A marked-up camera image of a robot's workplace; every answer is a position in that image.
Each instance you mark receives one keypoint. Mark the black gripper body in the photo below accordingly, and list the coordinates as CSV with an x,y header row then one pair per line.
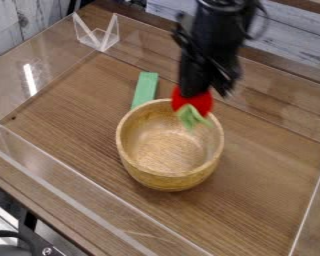
x,y
211,36

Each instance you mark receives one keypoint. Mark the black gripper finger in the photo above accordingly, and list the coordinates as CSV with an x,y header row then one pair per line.
x,y
194,79
224,78

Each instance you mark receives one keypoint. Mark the red plush fruit green stem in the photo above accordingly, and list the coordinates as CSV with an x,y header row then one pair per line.
x,y
191,109

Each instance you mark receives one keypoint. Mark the green rectangular block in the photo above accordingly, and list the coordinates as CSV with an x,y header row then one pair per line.
x,y
146,88

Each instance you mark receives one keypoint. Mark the wooden bowl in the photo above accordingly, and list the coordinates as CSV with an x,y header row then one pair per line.
x,y
167,157

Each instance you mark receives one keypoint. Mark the clear acrylic tray walls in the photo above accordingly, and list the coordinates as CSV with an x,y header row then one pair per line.
x,y
64,95

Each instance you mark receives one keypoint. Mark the black metal table bracket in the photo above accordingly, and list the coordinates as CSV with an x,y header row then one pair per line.
x,y
40,246

